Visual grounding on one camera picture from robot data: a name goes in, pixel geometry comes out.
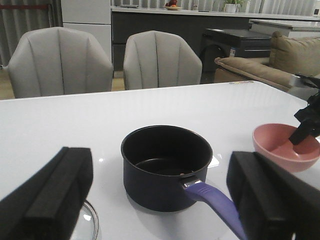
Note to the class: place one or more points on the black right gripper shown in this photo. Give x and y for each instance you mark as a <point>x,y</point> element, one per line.
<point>309,117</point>

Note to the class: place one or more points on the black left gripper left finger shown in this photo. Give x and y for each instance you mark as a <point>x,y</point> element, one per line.
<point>48,204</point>

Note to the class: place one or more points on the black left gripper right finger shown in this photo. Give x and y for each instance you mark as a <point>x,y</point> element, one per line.
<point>272,203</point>

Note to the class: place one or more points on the pink bowl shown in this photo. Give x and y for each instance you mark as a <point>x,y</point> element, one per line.
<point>272,141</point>

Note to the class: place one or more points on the glass lid with blue knob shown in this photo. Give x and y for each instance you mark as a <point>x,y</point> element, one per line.
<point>87,225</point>

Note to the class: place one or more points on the beige sofa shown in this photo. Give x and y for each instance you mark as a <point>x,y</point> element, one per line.
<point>288,56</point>

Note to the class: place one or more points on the dark washing machine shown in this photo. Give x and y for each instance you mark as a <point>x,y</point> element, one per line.
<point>221,43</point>

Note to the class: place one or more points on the potted plant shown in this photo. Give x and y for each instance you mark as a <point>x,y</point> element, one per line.
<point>232,6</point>

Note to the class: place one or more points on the grey chair left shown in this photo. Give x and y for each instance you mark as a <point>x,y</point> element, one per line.
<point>59,61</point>

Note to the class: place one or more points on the grey chair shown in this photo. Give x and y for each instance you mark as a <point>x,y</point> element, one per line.
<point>156,59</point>
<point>59,61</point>

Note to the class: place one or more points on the grey chair right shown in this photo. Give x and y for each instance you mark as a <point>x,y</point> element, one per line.
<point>156,59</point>

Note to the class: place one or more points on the fruit plate on counter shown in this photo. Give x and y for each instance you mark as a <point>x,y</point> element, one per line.
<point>172,5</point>

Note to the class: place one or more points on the white cabinet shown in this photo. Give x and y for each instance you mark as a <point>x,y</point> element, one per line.
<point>91,16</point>

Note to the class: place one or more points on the red barrier belt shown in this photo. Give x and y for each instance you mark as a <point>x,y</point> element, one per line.
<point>24,7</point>

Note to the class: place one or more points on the dark blue saucepan purple handle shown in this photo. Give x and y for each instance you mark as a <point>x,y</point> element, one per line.
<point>165,169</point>

